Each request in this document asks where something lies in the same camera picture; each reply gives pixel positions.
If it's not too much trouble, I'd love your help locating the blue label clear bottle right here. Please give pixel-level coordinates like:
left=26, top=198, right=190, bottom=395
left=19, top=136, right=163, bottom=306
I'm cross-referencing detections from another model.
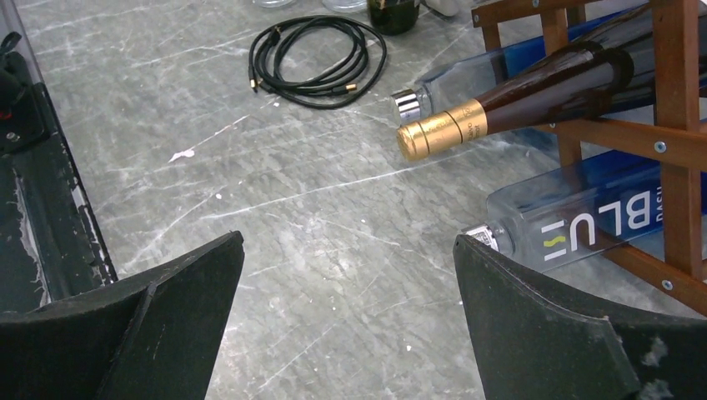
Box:
left=463, top=148, right=707, bottom=274

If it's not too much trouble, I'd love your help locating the brown gold-capped wine bottle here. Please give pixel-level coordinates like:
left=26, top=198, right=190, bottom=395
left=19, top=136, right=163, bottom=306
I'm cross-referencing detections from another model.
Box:
left=397, top=4, right=656, bottom=161

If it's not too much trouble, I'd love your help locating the white PVC pipe frame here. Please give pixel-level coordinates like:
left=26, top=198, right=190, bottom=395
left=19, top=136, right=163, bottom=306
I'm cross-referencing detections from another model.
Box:
left=423, top=0, right=460, bottom=18

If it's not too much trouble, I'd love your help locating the coiled black cable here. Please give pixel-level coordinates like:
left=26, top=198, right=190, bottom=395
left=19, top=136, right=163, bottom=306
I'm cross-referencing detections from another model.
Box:
left=248, top=14, right=389, bottom=110

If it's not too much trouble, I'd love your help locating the dark green wine bottle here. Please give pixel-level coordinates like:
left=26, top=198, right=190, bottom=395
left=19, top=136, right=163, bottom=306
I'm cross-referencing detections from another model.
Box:
left=367, top=0, right=420, bottom=36

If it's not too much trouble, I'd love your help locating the blue label clear bottle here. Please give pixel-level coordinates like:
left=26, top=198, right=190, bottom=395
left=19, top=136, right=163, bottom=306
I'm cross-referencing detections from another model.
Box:
left=390, top=5, right=647, bottom=125
left=463, top=148, right=707, bottom=274

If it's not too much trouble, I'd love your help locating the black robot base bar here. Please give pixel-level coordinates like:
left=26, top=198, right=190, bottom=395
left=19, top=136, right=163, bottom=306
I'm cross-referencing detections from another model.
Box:
left=1, top=31, right=118, bottom=313

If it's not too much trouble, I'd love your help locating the blue label clear bottle left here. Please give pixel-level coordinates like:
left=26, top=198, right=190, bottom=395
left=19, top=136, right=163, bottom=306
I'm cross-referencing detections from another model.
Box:
left=390, top=5, right=647, bottom=125

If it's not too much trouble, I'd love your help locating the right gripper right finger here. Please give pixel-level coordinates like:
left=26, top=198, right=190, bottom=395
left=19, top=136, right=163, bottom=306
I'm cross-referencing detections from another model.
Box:
left=454, top=235, right=706, bottom=399

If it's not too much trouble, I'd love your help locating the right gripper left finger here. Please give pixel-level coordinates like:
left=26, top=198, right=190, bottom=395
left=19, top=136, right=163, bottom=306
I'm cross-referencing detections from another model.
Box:
left=1, top=231, right=244, bottom=399

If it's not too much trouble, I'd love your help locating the clear glass bottle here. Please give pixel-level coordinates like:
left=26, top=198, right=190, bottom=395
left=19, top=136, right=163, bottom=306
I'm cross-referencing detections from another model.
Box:
left=322, top=0, right=367, bottom=13
left=253, top=0, right=294, bottom=8

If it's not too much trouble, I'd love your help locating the brown wooden wine rack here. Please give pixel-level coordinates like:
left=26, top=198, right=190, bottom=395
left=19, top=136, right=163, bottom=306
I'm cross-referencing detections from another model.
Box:
left=470, top=0, right=707, bottom=318

